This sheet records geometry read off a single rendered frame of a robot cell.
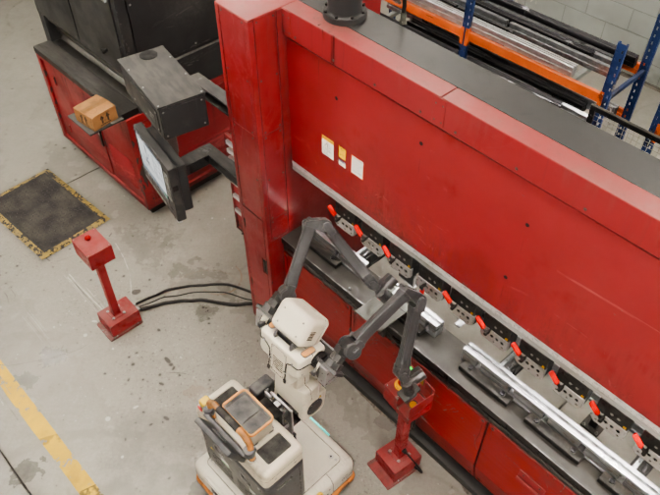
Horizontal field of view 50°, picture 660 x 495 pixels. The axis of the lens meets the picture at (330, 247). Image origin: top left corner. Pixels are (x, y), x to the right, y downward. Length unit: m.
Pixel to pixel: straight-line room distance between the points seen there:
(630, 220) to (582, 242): 0.25
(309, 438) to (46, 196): 3.16
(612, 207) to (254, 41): 1.72
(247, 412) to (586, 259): 1.70
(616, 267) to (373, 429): 2.19
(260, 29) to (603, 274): 1.80
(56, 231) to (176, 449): 2.16
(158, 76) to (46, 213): 2.61
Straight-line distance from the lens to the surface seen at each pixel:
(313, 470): 3.98
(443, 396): 3.78
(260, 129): 3.59
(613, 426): 3.23
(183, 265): 5.30
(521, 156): 2.65
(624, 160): 2.65
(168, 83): 3.55
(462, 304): 3.37
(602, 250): 2.67
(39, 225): 5.90
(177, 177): 3.63
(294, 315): 3.16
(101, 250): 4.42
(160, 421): 4.55
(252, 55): 3.35
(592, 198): 2.55
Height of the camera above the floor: 3.86
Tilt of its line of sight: 47 degrees down
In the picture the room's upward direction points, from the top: straight up
